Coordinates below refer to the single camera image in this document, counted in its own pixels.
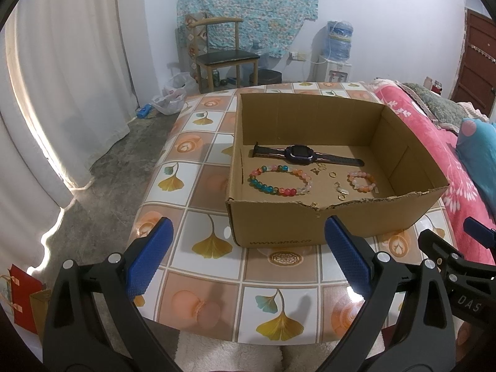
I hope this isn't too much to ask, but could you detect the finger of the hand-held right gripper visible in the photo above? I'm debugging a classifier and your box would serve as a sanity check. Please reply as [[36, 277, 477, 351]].
[[463, 216, 496, 246], [419, 228, 496, 280]]

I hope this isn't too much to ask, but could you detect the blue water bottle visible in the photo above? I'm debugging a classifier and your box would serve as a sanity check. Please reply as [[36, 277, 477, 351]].
[[325, 19, 354, 63]]

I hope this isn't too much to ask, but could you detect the patchwork cloth bag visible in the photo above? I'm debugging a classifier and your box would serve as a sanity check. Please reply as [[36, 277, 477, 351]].
[[183, 13, 210, 82]]

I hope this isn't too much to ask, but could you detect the red gift bag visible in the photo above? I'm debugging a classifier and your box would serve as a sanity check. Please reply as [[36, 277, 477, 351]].
[[0, 264, 43, 336]]

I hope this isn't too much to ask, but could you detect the pink bead bracelet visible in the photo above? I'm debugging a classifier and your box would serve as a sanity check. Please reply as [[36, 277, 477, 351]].
[[346, 170, 379, 195]]

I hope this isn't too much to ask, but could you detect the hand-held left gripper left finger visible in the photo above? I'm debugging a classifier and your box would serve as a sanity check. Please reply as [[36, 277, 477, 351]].
[[42, 217, 183, 372]]

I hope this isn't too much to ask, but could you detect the brown wooden door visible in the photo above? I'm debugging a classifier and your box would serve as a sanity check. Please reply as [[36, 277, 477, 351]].
[[451, 8, 496, 122]]

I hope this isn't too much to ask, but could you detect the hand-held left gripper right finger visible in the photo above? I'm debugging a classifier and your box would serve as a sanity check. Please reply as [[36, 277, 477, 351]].
[[321, 215, 458, 372]]

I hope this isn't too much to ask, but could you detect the white curtain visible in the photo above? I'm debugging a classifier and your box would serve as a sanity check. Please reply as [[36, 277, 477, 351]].
[[0, 0, 137, 249]]

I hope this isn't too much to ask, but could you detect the white plastic bag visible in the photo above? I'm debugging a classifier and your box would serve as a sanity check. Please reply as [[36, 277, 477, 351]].
[[150, 88, 187, 116], [165, 72, 198, 96]]

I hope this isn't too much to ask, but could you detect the dark purple smartwatch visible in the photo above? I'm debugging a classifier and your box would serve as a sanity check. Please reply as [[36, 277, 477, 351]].
[[252, 142, 365, 166]]

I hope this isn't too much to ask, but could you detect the black stool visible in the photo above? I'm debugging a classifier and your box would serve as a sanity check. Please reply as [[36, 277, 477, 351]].
[[250, 69, 284, 86]]

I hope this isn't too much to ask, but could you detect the multicolour bead bracelet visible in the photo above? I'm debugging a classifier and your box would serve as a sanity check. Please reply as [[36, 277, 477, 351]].
[[248, 165, 313, 198]]

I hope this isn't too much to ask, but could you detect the teal pillow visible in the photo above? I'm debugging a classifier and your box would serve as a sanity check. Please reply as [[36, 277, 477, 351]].
[[455, 117, 496, 199]]

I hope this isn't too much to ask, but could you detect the wooden chair with black seat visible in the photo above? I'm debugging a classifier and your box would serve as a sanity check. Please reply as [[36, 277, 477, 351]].
[[190, 17, 260, 94]]

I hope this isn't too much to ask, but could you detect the white water dispenser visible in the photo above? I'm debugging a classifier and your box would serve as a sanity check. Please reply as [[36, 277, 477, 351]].
[[312, 54, 353, 84]]

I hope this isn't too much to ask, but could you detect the grey green patterned quilt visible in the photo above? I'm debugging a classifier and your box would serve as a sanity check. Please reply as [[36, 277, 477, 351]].
[[401, 82, 491, 130]]

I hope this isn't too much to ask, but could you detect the teal floral wall cloth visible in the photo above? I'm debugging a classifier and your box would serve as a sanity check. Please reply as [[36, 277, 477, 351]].
[[176, 0, 321, 57]]

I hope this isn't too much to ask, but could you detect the pink floral blanket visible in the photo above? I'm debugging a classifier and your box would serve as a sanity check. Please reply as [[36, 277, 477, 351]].
[[372, 78, 496, 266]]

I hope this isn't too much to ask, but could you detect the ginkgo leaf patterned tablecloth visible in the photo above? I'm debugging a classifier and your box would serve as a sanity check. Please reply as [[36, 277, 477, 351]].
[[134, 81, 463, 344]]

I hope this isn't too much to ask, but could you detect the brown cardboard box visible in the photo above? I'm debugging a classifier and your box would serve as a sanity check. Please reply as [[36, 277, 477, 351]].
[[225, 92, 451, 248]]

